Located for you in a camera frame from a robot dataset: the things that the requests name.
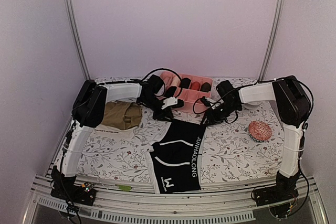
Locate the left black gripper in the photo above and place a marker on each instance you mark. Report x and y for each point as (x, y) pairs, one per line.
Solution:
(160, 116)

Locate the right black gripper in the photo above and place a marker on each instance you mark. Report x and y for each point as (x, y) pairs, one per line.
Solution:
(212, 118)

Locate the black underwear white trim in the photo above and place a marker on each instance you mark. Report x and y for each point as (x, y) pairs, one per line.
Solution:
(174, 164)

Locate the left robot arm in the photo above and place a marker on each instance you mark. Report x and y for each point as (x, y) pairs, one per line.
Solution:
(88, 111)

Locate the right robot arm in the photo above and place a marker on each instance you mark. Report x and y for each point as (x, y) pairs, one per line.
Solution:
(294, 102)

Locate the black rolled underwear front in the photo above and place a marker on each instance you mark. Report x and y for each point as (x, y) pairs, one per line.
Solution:
(170, 92)

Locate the black rolled underwear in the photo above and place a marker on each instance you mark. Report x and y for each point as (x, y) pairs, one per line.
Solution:
(170, 92)
(185, 83)

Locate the beige rolled underwear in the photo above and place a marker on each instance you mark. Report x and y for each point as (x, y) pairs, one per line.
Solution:
(175, 81)

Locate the black rolled underwear back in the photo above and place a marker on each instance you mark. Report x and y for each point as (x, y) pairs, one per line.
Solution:
(185, 83)

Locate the olive rolled underwear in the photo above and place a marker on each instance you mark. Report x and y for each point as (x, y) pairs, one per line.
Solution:
(206, 87)

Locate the red rolled underwear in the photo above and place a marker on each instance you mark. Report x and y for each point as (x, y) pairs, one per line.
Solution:
(195, 86)

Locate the khaki underwear cream waistband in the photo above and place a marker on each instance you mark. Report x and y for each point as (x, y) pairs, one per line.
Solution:
(119, 121)

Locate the pink divided storage box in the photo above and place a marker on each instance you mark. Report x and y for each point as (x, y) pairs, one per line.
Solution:
(190, 97)

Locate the pink folded cloth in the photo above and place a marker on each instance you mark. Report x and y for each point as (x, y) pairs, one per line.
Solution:
(166, 78)

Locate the white bowl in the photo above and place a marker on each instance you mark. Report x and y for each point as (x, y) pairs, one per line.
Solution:
(255, 103)

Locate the floral table mat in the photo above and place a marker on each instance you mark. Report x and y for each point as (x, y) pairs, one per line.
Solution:
(229, 153)

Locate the red patterned bowl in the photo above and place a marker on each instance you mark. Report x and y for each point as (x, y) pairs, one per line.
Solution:
(259, 131)

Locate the green tape scrap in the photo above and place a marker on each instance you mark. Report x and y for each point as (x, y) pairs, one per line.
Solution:
(124, 187)

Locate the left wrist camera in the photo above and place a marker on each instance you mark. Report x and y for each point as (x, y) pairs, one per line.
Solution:
(168, 102)

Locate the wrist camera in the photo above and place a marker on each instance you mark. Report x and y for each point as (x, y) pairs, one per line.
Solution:
(168, 102)
(206, 101)

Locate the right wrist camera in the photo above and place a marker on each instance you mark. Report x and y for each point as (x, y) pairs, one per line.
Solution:
(206, 101)

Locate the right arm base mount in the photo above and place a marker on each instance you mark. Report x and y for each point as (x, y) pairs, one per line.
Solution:
(283, 195)

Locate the aluminium front rail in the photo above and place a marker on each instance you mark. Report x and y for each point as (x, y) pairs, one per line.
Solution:
(226, 202)

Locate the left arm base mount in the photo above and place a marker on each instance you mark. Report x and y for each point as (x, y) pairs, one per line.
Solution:
(65, 189)

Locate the right aluminium frame post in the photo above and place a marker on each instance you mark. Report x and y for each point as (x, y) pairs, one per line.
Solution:
(272, 39)

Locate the aluminium frame post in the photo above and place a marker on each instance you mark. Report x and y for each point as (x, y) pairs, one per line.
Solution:
(76, 38)
(272, 39)

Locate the left aluminium frame post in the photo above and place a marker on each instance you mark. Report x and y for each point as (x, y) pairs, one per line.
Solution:
(76, 38)

